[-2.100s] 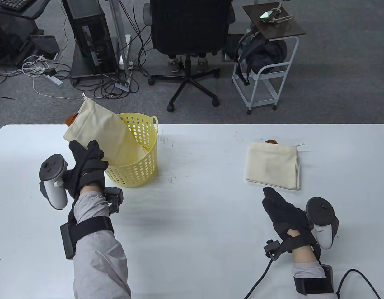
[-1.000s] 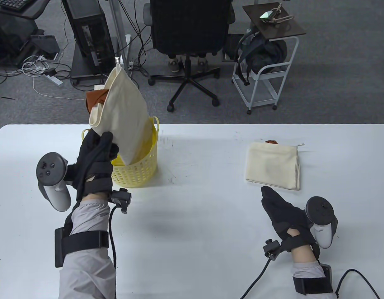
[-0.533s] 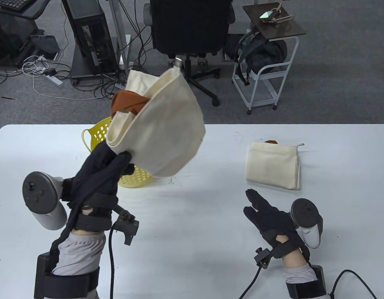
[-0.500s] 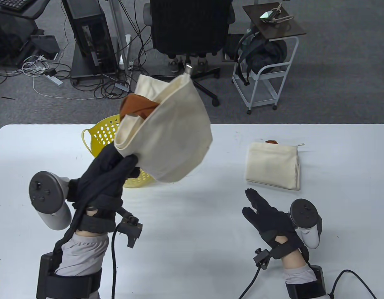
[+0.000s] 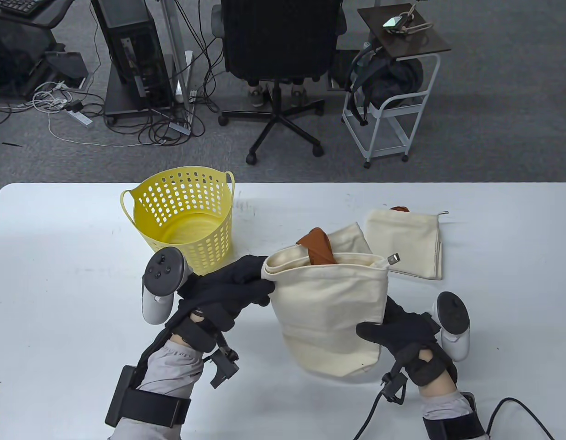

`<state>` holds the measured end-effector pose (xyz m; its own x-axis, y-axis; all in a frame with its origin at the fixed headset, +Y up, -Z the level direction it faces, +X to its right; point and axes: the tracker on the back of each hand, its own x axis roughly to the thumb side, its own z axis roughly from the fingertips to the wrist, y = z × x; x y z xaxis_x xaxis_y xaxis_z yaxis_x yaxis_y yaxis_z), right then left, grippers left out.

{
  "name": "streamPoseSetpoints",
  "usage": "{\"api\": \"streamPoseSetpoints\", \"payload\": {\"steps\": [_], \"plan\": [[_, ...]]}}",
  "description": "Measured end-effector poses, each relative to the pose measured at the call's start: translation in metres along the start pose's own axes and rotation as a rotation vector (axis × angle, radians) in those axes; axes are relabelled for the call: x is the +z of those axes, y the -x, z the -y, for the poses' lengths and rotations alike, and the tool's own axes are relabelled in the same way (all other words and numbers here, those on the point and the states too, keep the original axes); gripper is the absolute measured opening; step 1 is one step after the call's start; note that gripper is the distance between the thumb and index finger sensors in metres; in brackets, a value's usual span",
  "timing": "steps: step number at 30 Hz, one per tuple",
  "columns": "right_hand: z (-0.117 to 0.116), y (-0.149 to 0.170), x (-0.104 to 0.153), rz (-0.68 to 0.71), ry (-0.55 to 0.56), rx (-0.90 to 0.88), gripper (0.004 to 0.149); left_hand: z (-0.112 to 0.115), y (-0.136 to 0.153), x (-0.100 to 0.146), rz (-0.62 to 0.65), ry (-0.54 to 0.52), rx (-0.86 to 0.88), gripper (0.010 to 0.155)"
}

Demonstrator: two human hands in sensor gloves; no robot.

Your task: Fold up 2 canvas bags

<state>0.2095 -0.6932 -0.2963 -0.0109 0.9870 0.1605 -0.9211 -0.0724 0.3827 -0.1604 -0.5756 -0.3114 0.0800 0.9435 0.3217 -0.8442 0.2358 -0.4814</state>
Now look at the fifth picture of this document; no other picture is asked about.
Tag person's right hand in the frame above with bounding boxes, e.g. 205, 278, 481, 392
355, 296, 459, 386

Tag grey power strip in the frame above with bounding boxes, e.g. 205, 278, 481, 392
64, 107, 94, 129

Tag black forearm strap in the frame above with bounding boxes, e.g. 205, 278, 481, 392
422, 392, 488, 440

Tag crumpled cream canvas bag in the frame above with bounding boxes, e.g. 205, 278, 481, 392
326, 222, 373, 257

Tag black computer tower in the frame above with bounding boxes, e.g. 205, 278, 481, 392
91, 0, 176, 88

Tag keys with beige lanyard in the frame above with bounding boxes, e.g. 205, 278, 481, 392
399, 4, 434, 34

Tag person's left forearm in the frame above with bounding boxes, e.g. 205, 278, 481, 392
108, 334, 205, 440

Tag brown leather strap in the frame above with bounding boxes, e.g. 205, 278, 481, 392
295, 227, 338, 267

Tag tangle of floor cables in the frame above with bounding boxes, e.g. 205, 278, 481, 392
0, 27, 228, 148

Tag yellow perforated plastic basket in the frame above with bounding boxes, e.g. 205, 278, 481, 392
120, 168, 236, 276

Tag black keyboard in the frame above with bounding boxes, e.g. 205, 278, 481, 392
0, 0, 44, 15

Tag dark backpack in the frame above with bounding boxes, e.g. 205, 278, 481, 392
346, 45, 424, 127

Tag person's left hand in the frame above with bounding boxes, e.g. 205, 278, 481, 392
175, 255, 275, 333

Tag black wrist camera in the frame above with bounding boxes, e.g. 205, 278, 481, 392
380, 362, 409, 405
204, 346, 240, 390

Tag black battery pack armband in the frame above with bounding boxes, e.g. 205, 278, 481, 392
105, 365, 192, 429

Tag black wheeled tower stand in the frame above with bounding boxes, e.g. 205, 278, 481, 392
102, 64, 179, 127

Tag folded cream canvas bag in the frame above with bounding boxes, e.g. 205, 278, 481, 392
365, 209, 449, 281

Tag black desk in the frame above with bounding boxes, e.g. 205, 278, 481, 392
0, 0, 90, 98

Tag white cart with brown top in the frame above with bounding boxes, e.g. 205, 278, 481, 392
341, 4, 453, 170

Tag person's right forearm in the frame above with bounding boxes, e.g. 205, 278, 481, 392
420, 376, 491, 440

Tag black cable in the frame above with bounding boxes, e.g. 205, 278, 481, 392
354, 392, 394, 440
486, 398, 557, 440

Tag silver desk leg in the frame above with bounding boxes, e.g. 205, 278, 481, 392
160, 0, 193, 134

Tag white and black controller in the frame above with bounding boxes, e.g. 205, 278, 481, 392
431, 291, 471, 362
141, 247, 194, 325

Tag black office chair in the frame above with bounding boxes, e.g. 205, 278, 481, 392
211, 0, 348, 166

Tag cream canvas drawstring bag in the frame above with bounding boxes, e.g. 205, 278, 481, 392
261, 245, 390, 379

